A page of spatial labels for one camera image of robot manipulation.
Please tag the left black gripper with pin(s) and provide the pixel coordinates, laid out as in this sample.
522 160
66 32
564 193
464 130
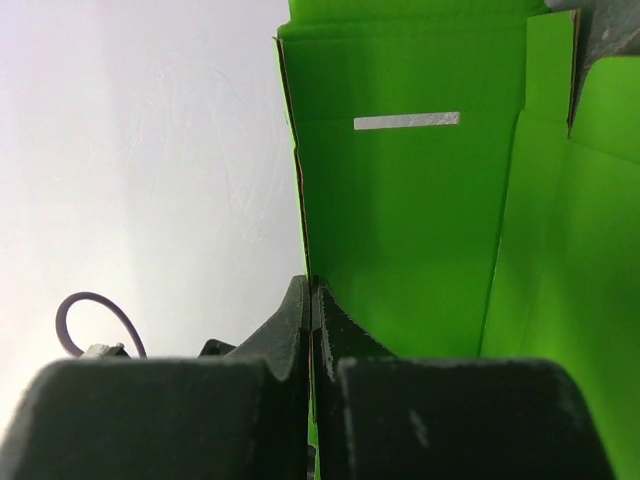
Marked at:
215 348

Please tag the green paper box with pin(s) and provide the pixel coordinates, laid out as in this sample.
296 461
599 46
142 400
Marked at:
470 181

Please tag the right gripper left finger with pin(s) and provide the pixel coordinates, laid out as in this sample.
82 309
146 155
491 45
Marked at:
240 415

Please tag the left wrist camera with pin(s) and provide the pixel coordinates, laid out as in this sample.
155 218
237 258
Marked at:
102 351

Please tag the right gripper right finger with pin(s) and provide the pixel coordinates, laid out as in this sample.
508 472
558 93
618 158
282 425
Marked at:
380 416

